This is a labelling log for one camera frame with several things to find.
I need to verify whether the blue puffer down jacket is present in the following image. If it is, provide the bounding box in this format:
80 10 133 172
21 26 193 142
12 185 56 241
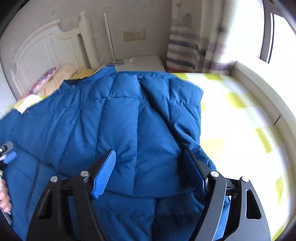
1 67 215 240

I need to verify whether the person's left hand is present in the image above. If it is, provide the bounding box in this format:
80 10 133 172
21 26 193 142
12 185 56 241
0 179 12 214

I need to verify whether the yellow white checkered bed sheet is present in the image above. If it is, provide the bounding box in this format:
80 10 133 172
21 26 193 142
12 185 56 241
179 73 294 240

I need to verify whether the colourful patterned pillow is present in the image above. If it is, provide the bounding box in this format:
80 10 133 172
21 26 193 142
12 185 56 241
18 67 59 100

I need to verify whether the white wooden bed headboard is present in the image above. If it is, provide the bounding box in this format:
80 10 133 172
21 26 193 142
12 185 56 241
11 11 99 96

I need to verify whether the white bedside table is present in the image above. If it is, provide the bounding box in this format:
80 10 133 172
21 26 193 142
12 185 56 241
115 55 165 72

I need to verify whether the striped patterned curtain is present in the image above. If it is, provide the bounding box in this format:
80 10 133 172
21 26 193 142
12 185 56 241
166 0 238 75

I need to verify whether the white floor lamp pole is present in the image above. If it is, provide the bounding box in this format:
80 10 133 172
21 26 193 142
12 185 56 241
104 12 124 65

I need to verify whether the dark window frame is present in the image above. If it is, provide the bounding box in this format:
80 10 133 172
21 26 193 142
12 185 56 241
260 1 295 63

